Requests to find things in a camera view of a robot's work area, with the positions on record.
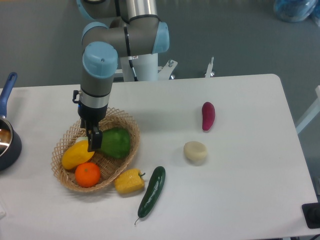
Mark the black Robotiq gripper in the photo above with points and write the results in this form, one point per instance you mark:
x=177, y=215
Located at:
x=89, y=119

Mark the yellow mango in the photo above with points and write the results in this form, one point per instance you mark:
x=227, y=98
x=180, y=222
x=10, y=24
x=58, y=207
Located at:
x=76, y=154

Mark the green cucumber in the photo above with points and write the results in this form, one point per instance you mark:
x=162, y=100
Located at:
x=153, y=191

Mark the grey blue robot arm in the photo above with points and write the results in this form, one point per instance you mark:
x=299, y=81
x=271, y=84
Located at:
x=118, y=28

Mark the woven wicker basket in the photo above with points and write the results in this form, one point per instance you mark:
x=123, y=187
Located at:
x=110, y=168

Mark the green bok choy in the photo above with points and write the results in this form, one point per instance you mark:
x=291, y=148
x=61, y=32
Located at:
x=116, y=143

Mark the orange fruit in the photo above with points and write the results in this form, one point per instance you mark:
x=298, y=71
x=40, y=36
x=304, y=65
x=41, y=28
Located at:
x=87, y=174

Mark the yellow bell pepper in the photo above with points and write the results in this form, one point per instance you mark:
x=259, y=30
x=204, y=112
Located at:
x=129, y=181

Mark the dark blue saucepan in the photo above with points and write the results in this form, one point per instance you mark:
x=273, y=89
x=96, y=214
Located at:
x=10, y=141

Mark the cream round bun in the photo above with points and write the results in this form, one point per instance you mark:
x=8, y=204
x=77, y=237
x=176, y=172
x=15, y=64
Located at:
x=196, y=152

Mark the purple sweet potato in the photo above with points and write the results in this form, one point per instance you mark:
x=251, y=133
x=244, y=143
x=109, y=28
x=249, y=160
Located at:
x=208, y=116

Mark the black device at edge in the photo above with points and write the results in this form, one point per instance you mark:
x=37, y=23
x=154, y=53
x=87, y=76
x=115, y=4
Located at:
x=311, y=212

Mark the blue plastic bag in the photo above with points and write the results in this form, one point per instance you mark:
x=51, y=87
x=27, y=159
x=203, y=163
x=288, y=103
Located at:
x=294, y=11

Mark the white table clamp post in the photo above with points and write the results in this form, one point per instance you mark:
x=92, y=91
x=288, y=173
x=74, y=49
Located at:
x=210, y=73

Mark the white frame at right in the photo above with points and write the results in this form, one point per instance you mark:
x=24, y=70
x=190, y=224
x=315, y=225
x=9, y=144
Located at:
x=309, y=114

